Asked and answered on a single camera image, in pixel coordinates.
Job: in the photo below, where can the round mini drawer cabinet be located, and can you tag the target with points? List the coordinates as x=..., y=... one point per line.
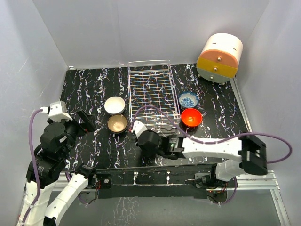
x=220, y=57

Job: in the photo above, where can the aluminium frame rail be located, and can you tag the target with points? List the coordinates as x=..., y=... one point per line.
x=220, y=195

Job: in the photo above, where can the tan bowl with brown rim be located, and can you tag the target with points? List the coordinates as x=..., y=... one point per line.
x=117, y=123

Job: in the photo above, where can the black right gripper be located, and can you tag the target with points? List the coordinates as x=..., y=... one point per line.
x=148, y=153

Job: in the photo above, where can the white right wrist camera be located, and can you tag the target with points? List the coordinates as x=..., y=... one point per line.
x=138, y=128

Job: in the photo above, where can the red bowl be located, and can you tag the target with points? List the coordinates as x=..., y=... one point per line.
x=191, y=117

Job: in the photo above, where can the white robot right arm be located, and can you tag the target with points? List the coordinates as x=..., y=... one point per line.
x=243, y=155

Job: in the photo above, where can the white bowl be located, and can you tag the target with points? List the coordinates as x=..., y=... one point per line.
x=114, y=105

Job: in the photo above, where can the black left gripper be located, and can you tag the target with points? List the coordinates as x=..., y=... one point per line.
x=88, y=126

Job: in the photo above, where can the white wire dish rack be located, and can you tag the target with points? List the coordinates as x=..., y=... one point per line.
x=152, y=94

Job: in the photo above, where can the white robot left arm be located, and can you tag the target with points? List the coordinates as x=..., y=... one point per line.
x=48, y=161

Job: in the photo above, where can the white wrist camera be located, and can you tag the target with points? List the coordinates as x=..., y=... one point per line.
x=138, y=128
x=58, y=112

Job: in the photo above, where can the blue floral porcelain bowl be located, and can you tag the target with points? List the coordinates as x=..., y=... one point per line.
x=188, y=99

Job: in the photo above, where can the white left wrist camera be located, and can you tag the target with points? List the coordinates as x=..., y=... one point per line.
x=58, y=112

